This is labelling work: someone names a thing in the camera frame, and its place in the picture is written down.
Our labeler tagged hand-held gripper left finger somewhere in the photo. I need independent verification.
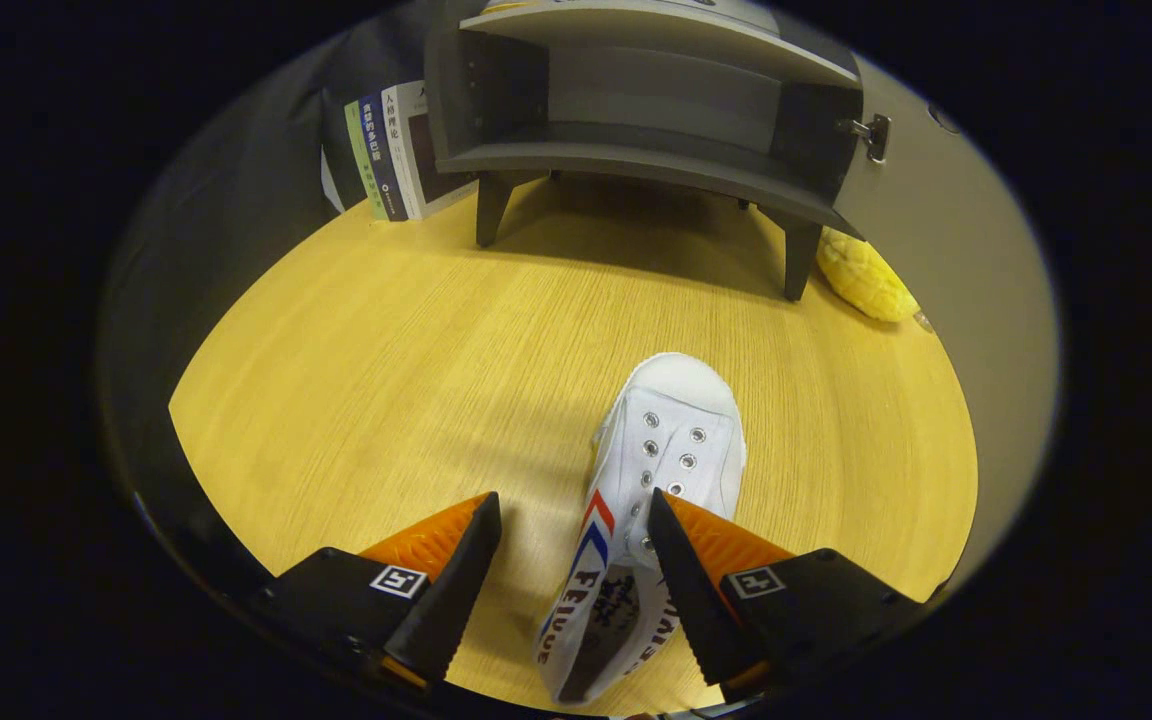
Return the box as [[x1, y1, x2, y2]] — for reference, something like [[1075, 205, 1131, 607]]
[[254, 490, 503, 691]]

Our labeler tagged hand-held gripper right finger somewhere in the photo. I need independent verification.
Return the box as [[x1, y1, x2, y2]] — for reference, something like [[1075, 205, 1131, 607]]
[[646, 487, 937, 703]]

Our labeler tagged white canvas shoe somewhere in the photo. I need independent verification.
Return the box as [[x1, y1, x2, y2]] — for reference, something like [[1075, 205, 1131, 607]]
[[534, 352, 747, 706]]

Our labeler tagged dark grey shoe cabinet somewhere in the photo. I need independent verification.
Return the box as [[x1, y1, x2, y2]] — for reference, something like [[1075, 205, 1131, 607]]
[[424, 0, 867, 301]]

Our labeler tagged yellow textured bun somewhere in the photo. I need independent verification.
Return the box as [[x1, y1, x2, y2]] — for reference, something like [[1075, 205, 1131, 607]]
[[816, 226, 922, 324]]

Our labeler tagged dark blue spine book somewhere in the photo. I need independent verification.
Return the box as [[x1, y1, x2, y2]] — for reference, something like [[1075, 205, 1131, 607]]
[[358, 92, 409, 223]]

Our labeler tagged white cover book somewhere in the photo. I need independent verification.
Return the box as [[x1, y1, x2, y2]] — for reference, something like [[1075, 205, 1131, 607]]
[[381, 80, 479, 221]]

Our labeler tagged black backdrop cloth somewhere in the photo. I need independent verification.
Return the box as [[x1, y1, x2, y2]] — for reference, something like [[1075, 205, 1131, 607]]
[[101, 10, 457, 571]]

